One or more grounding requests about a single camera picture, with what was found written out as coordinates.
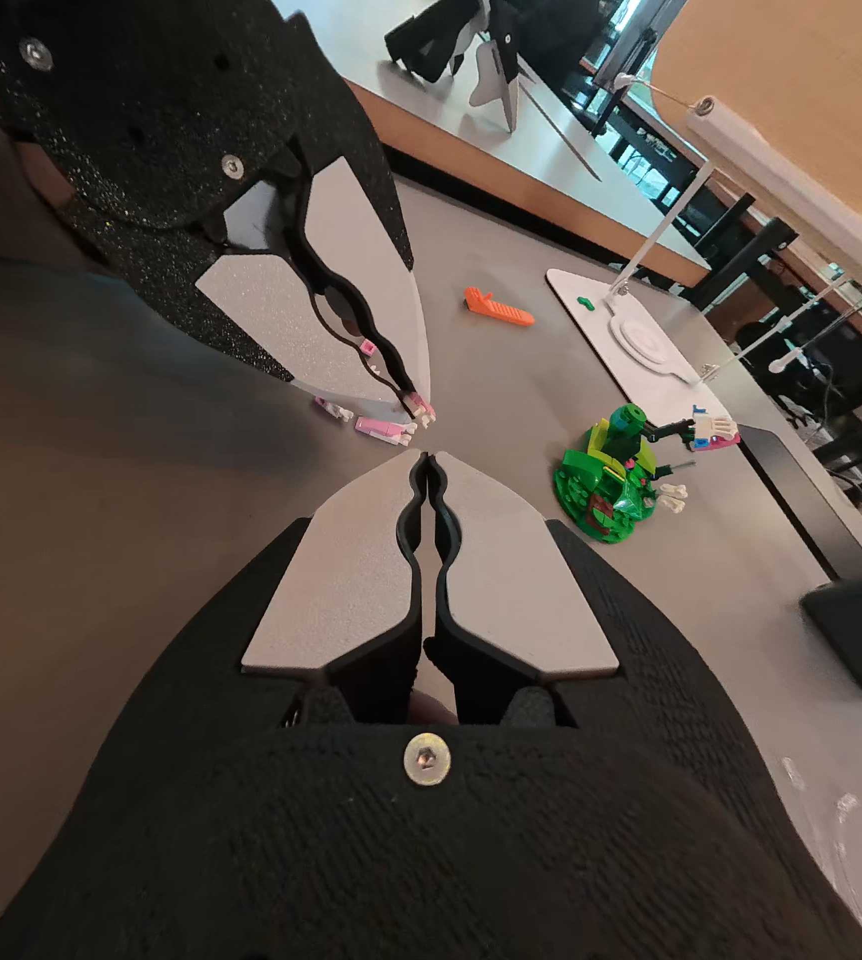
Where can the light wood background table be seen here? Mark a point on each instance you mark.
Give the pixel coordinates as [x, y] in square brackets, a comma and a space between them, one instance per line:
[431, 105]

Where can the lego flower model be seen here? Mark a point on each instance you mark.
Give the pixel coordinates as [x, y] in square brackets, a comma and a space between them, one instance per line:
[596, 487]

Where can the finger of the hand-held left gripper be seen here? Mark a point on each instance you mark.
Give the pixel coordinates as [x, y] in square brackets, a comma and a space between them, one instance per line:
[363, 240]
[266, 300]

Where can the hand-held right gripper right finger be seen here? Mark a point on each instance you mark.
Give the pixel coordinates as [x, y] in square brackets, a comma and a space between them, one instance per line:
[528, 585]

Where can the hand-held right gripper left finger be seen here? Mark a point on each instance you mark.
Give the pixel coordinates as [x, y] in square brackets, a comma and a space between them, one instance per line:
[326, 585]

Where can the white desk stand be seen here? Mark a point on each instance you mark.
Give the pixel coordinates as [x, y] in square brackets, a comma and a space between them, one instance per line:
[626, 330]

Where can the black and white tabletop object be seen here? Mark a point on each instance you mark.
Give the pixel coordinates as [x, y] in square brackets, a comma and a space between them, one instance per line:
[419, 45]

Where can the long wooden background table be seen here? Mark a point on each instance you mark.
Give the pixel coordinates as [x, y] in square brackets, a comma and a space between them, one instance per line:
[851, 315]

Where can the orange brick separator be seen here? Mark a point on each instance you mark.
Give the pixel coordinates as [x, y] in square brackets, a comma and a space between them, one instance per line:
[502, 311]

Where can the tan board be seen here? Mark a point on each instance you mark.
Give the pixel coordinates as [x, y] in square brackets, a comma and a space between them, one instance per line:
[798, 67]

